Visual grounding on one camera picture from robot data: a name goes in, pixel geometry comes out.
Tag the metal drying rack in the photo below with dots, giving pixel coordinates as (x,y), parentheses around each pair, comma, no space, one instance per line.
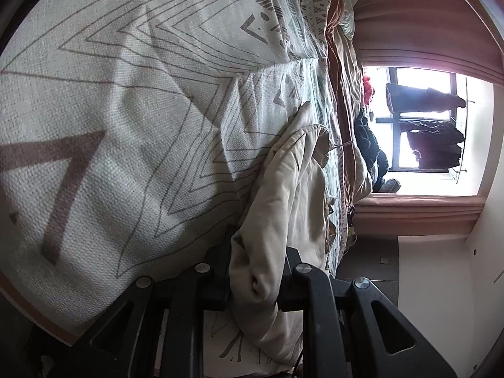
(464,153)

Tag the beige pants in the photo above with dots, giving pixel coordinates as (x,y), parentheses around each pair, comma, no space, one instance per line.
(275,204)

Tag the patterned white blanket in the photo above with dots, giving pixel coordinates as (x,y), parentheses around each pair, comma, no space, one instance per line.
(118,126)

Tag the window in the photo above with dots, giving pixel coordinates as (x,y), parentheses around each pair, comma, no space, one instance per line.
(425,181)

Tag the grey cloth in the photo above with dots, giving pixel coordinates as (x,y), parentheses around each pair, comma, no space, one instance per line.
(390,186)

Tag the hanging grey pants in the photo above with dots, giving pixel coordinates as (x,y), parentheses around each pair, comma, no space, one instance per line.
(421,100)

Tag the red cloth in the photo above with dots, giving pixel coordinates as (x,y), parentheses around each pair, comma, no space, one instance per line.
(368,90)

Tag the black clothes pile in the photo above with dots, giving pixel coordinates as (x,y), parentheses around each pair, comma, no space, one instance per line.
(368,141)

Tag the hanging dark jacket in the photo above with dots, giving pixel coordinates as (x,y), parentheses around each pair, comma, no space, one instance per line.
(433,145)

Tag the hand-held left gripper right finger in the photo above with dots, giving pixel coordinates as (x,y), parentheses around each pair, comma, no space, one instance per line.
(291,283)

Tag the pale green pillow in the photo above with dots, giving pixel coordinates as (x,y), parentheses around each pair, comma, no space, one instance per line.
(352,15)

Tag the brown duvet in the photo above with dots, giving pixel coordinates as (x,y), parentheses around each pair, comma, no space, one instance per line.
(346,86)

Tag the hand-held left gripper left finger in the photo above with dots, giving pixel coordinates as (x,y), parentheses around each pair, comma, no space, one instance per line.
(218,271)

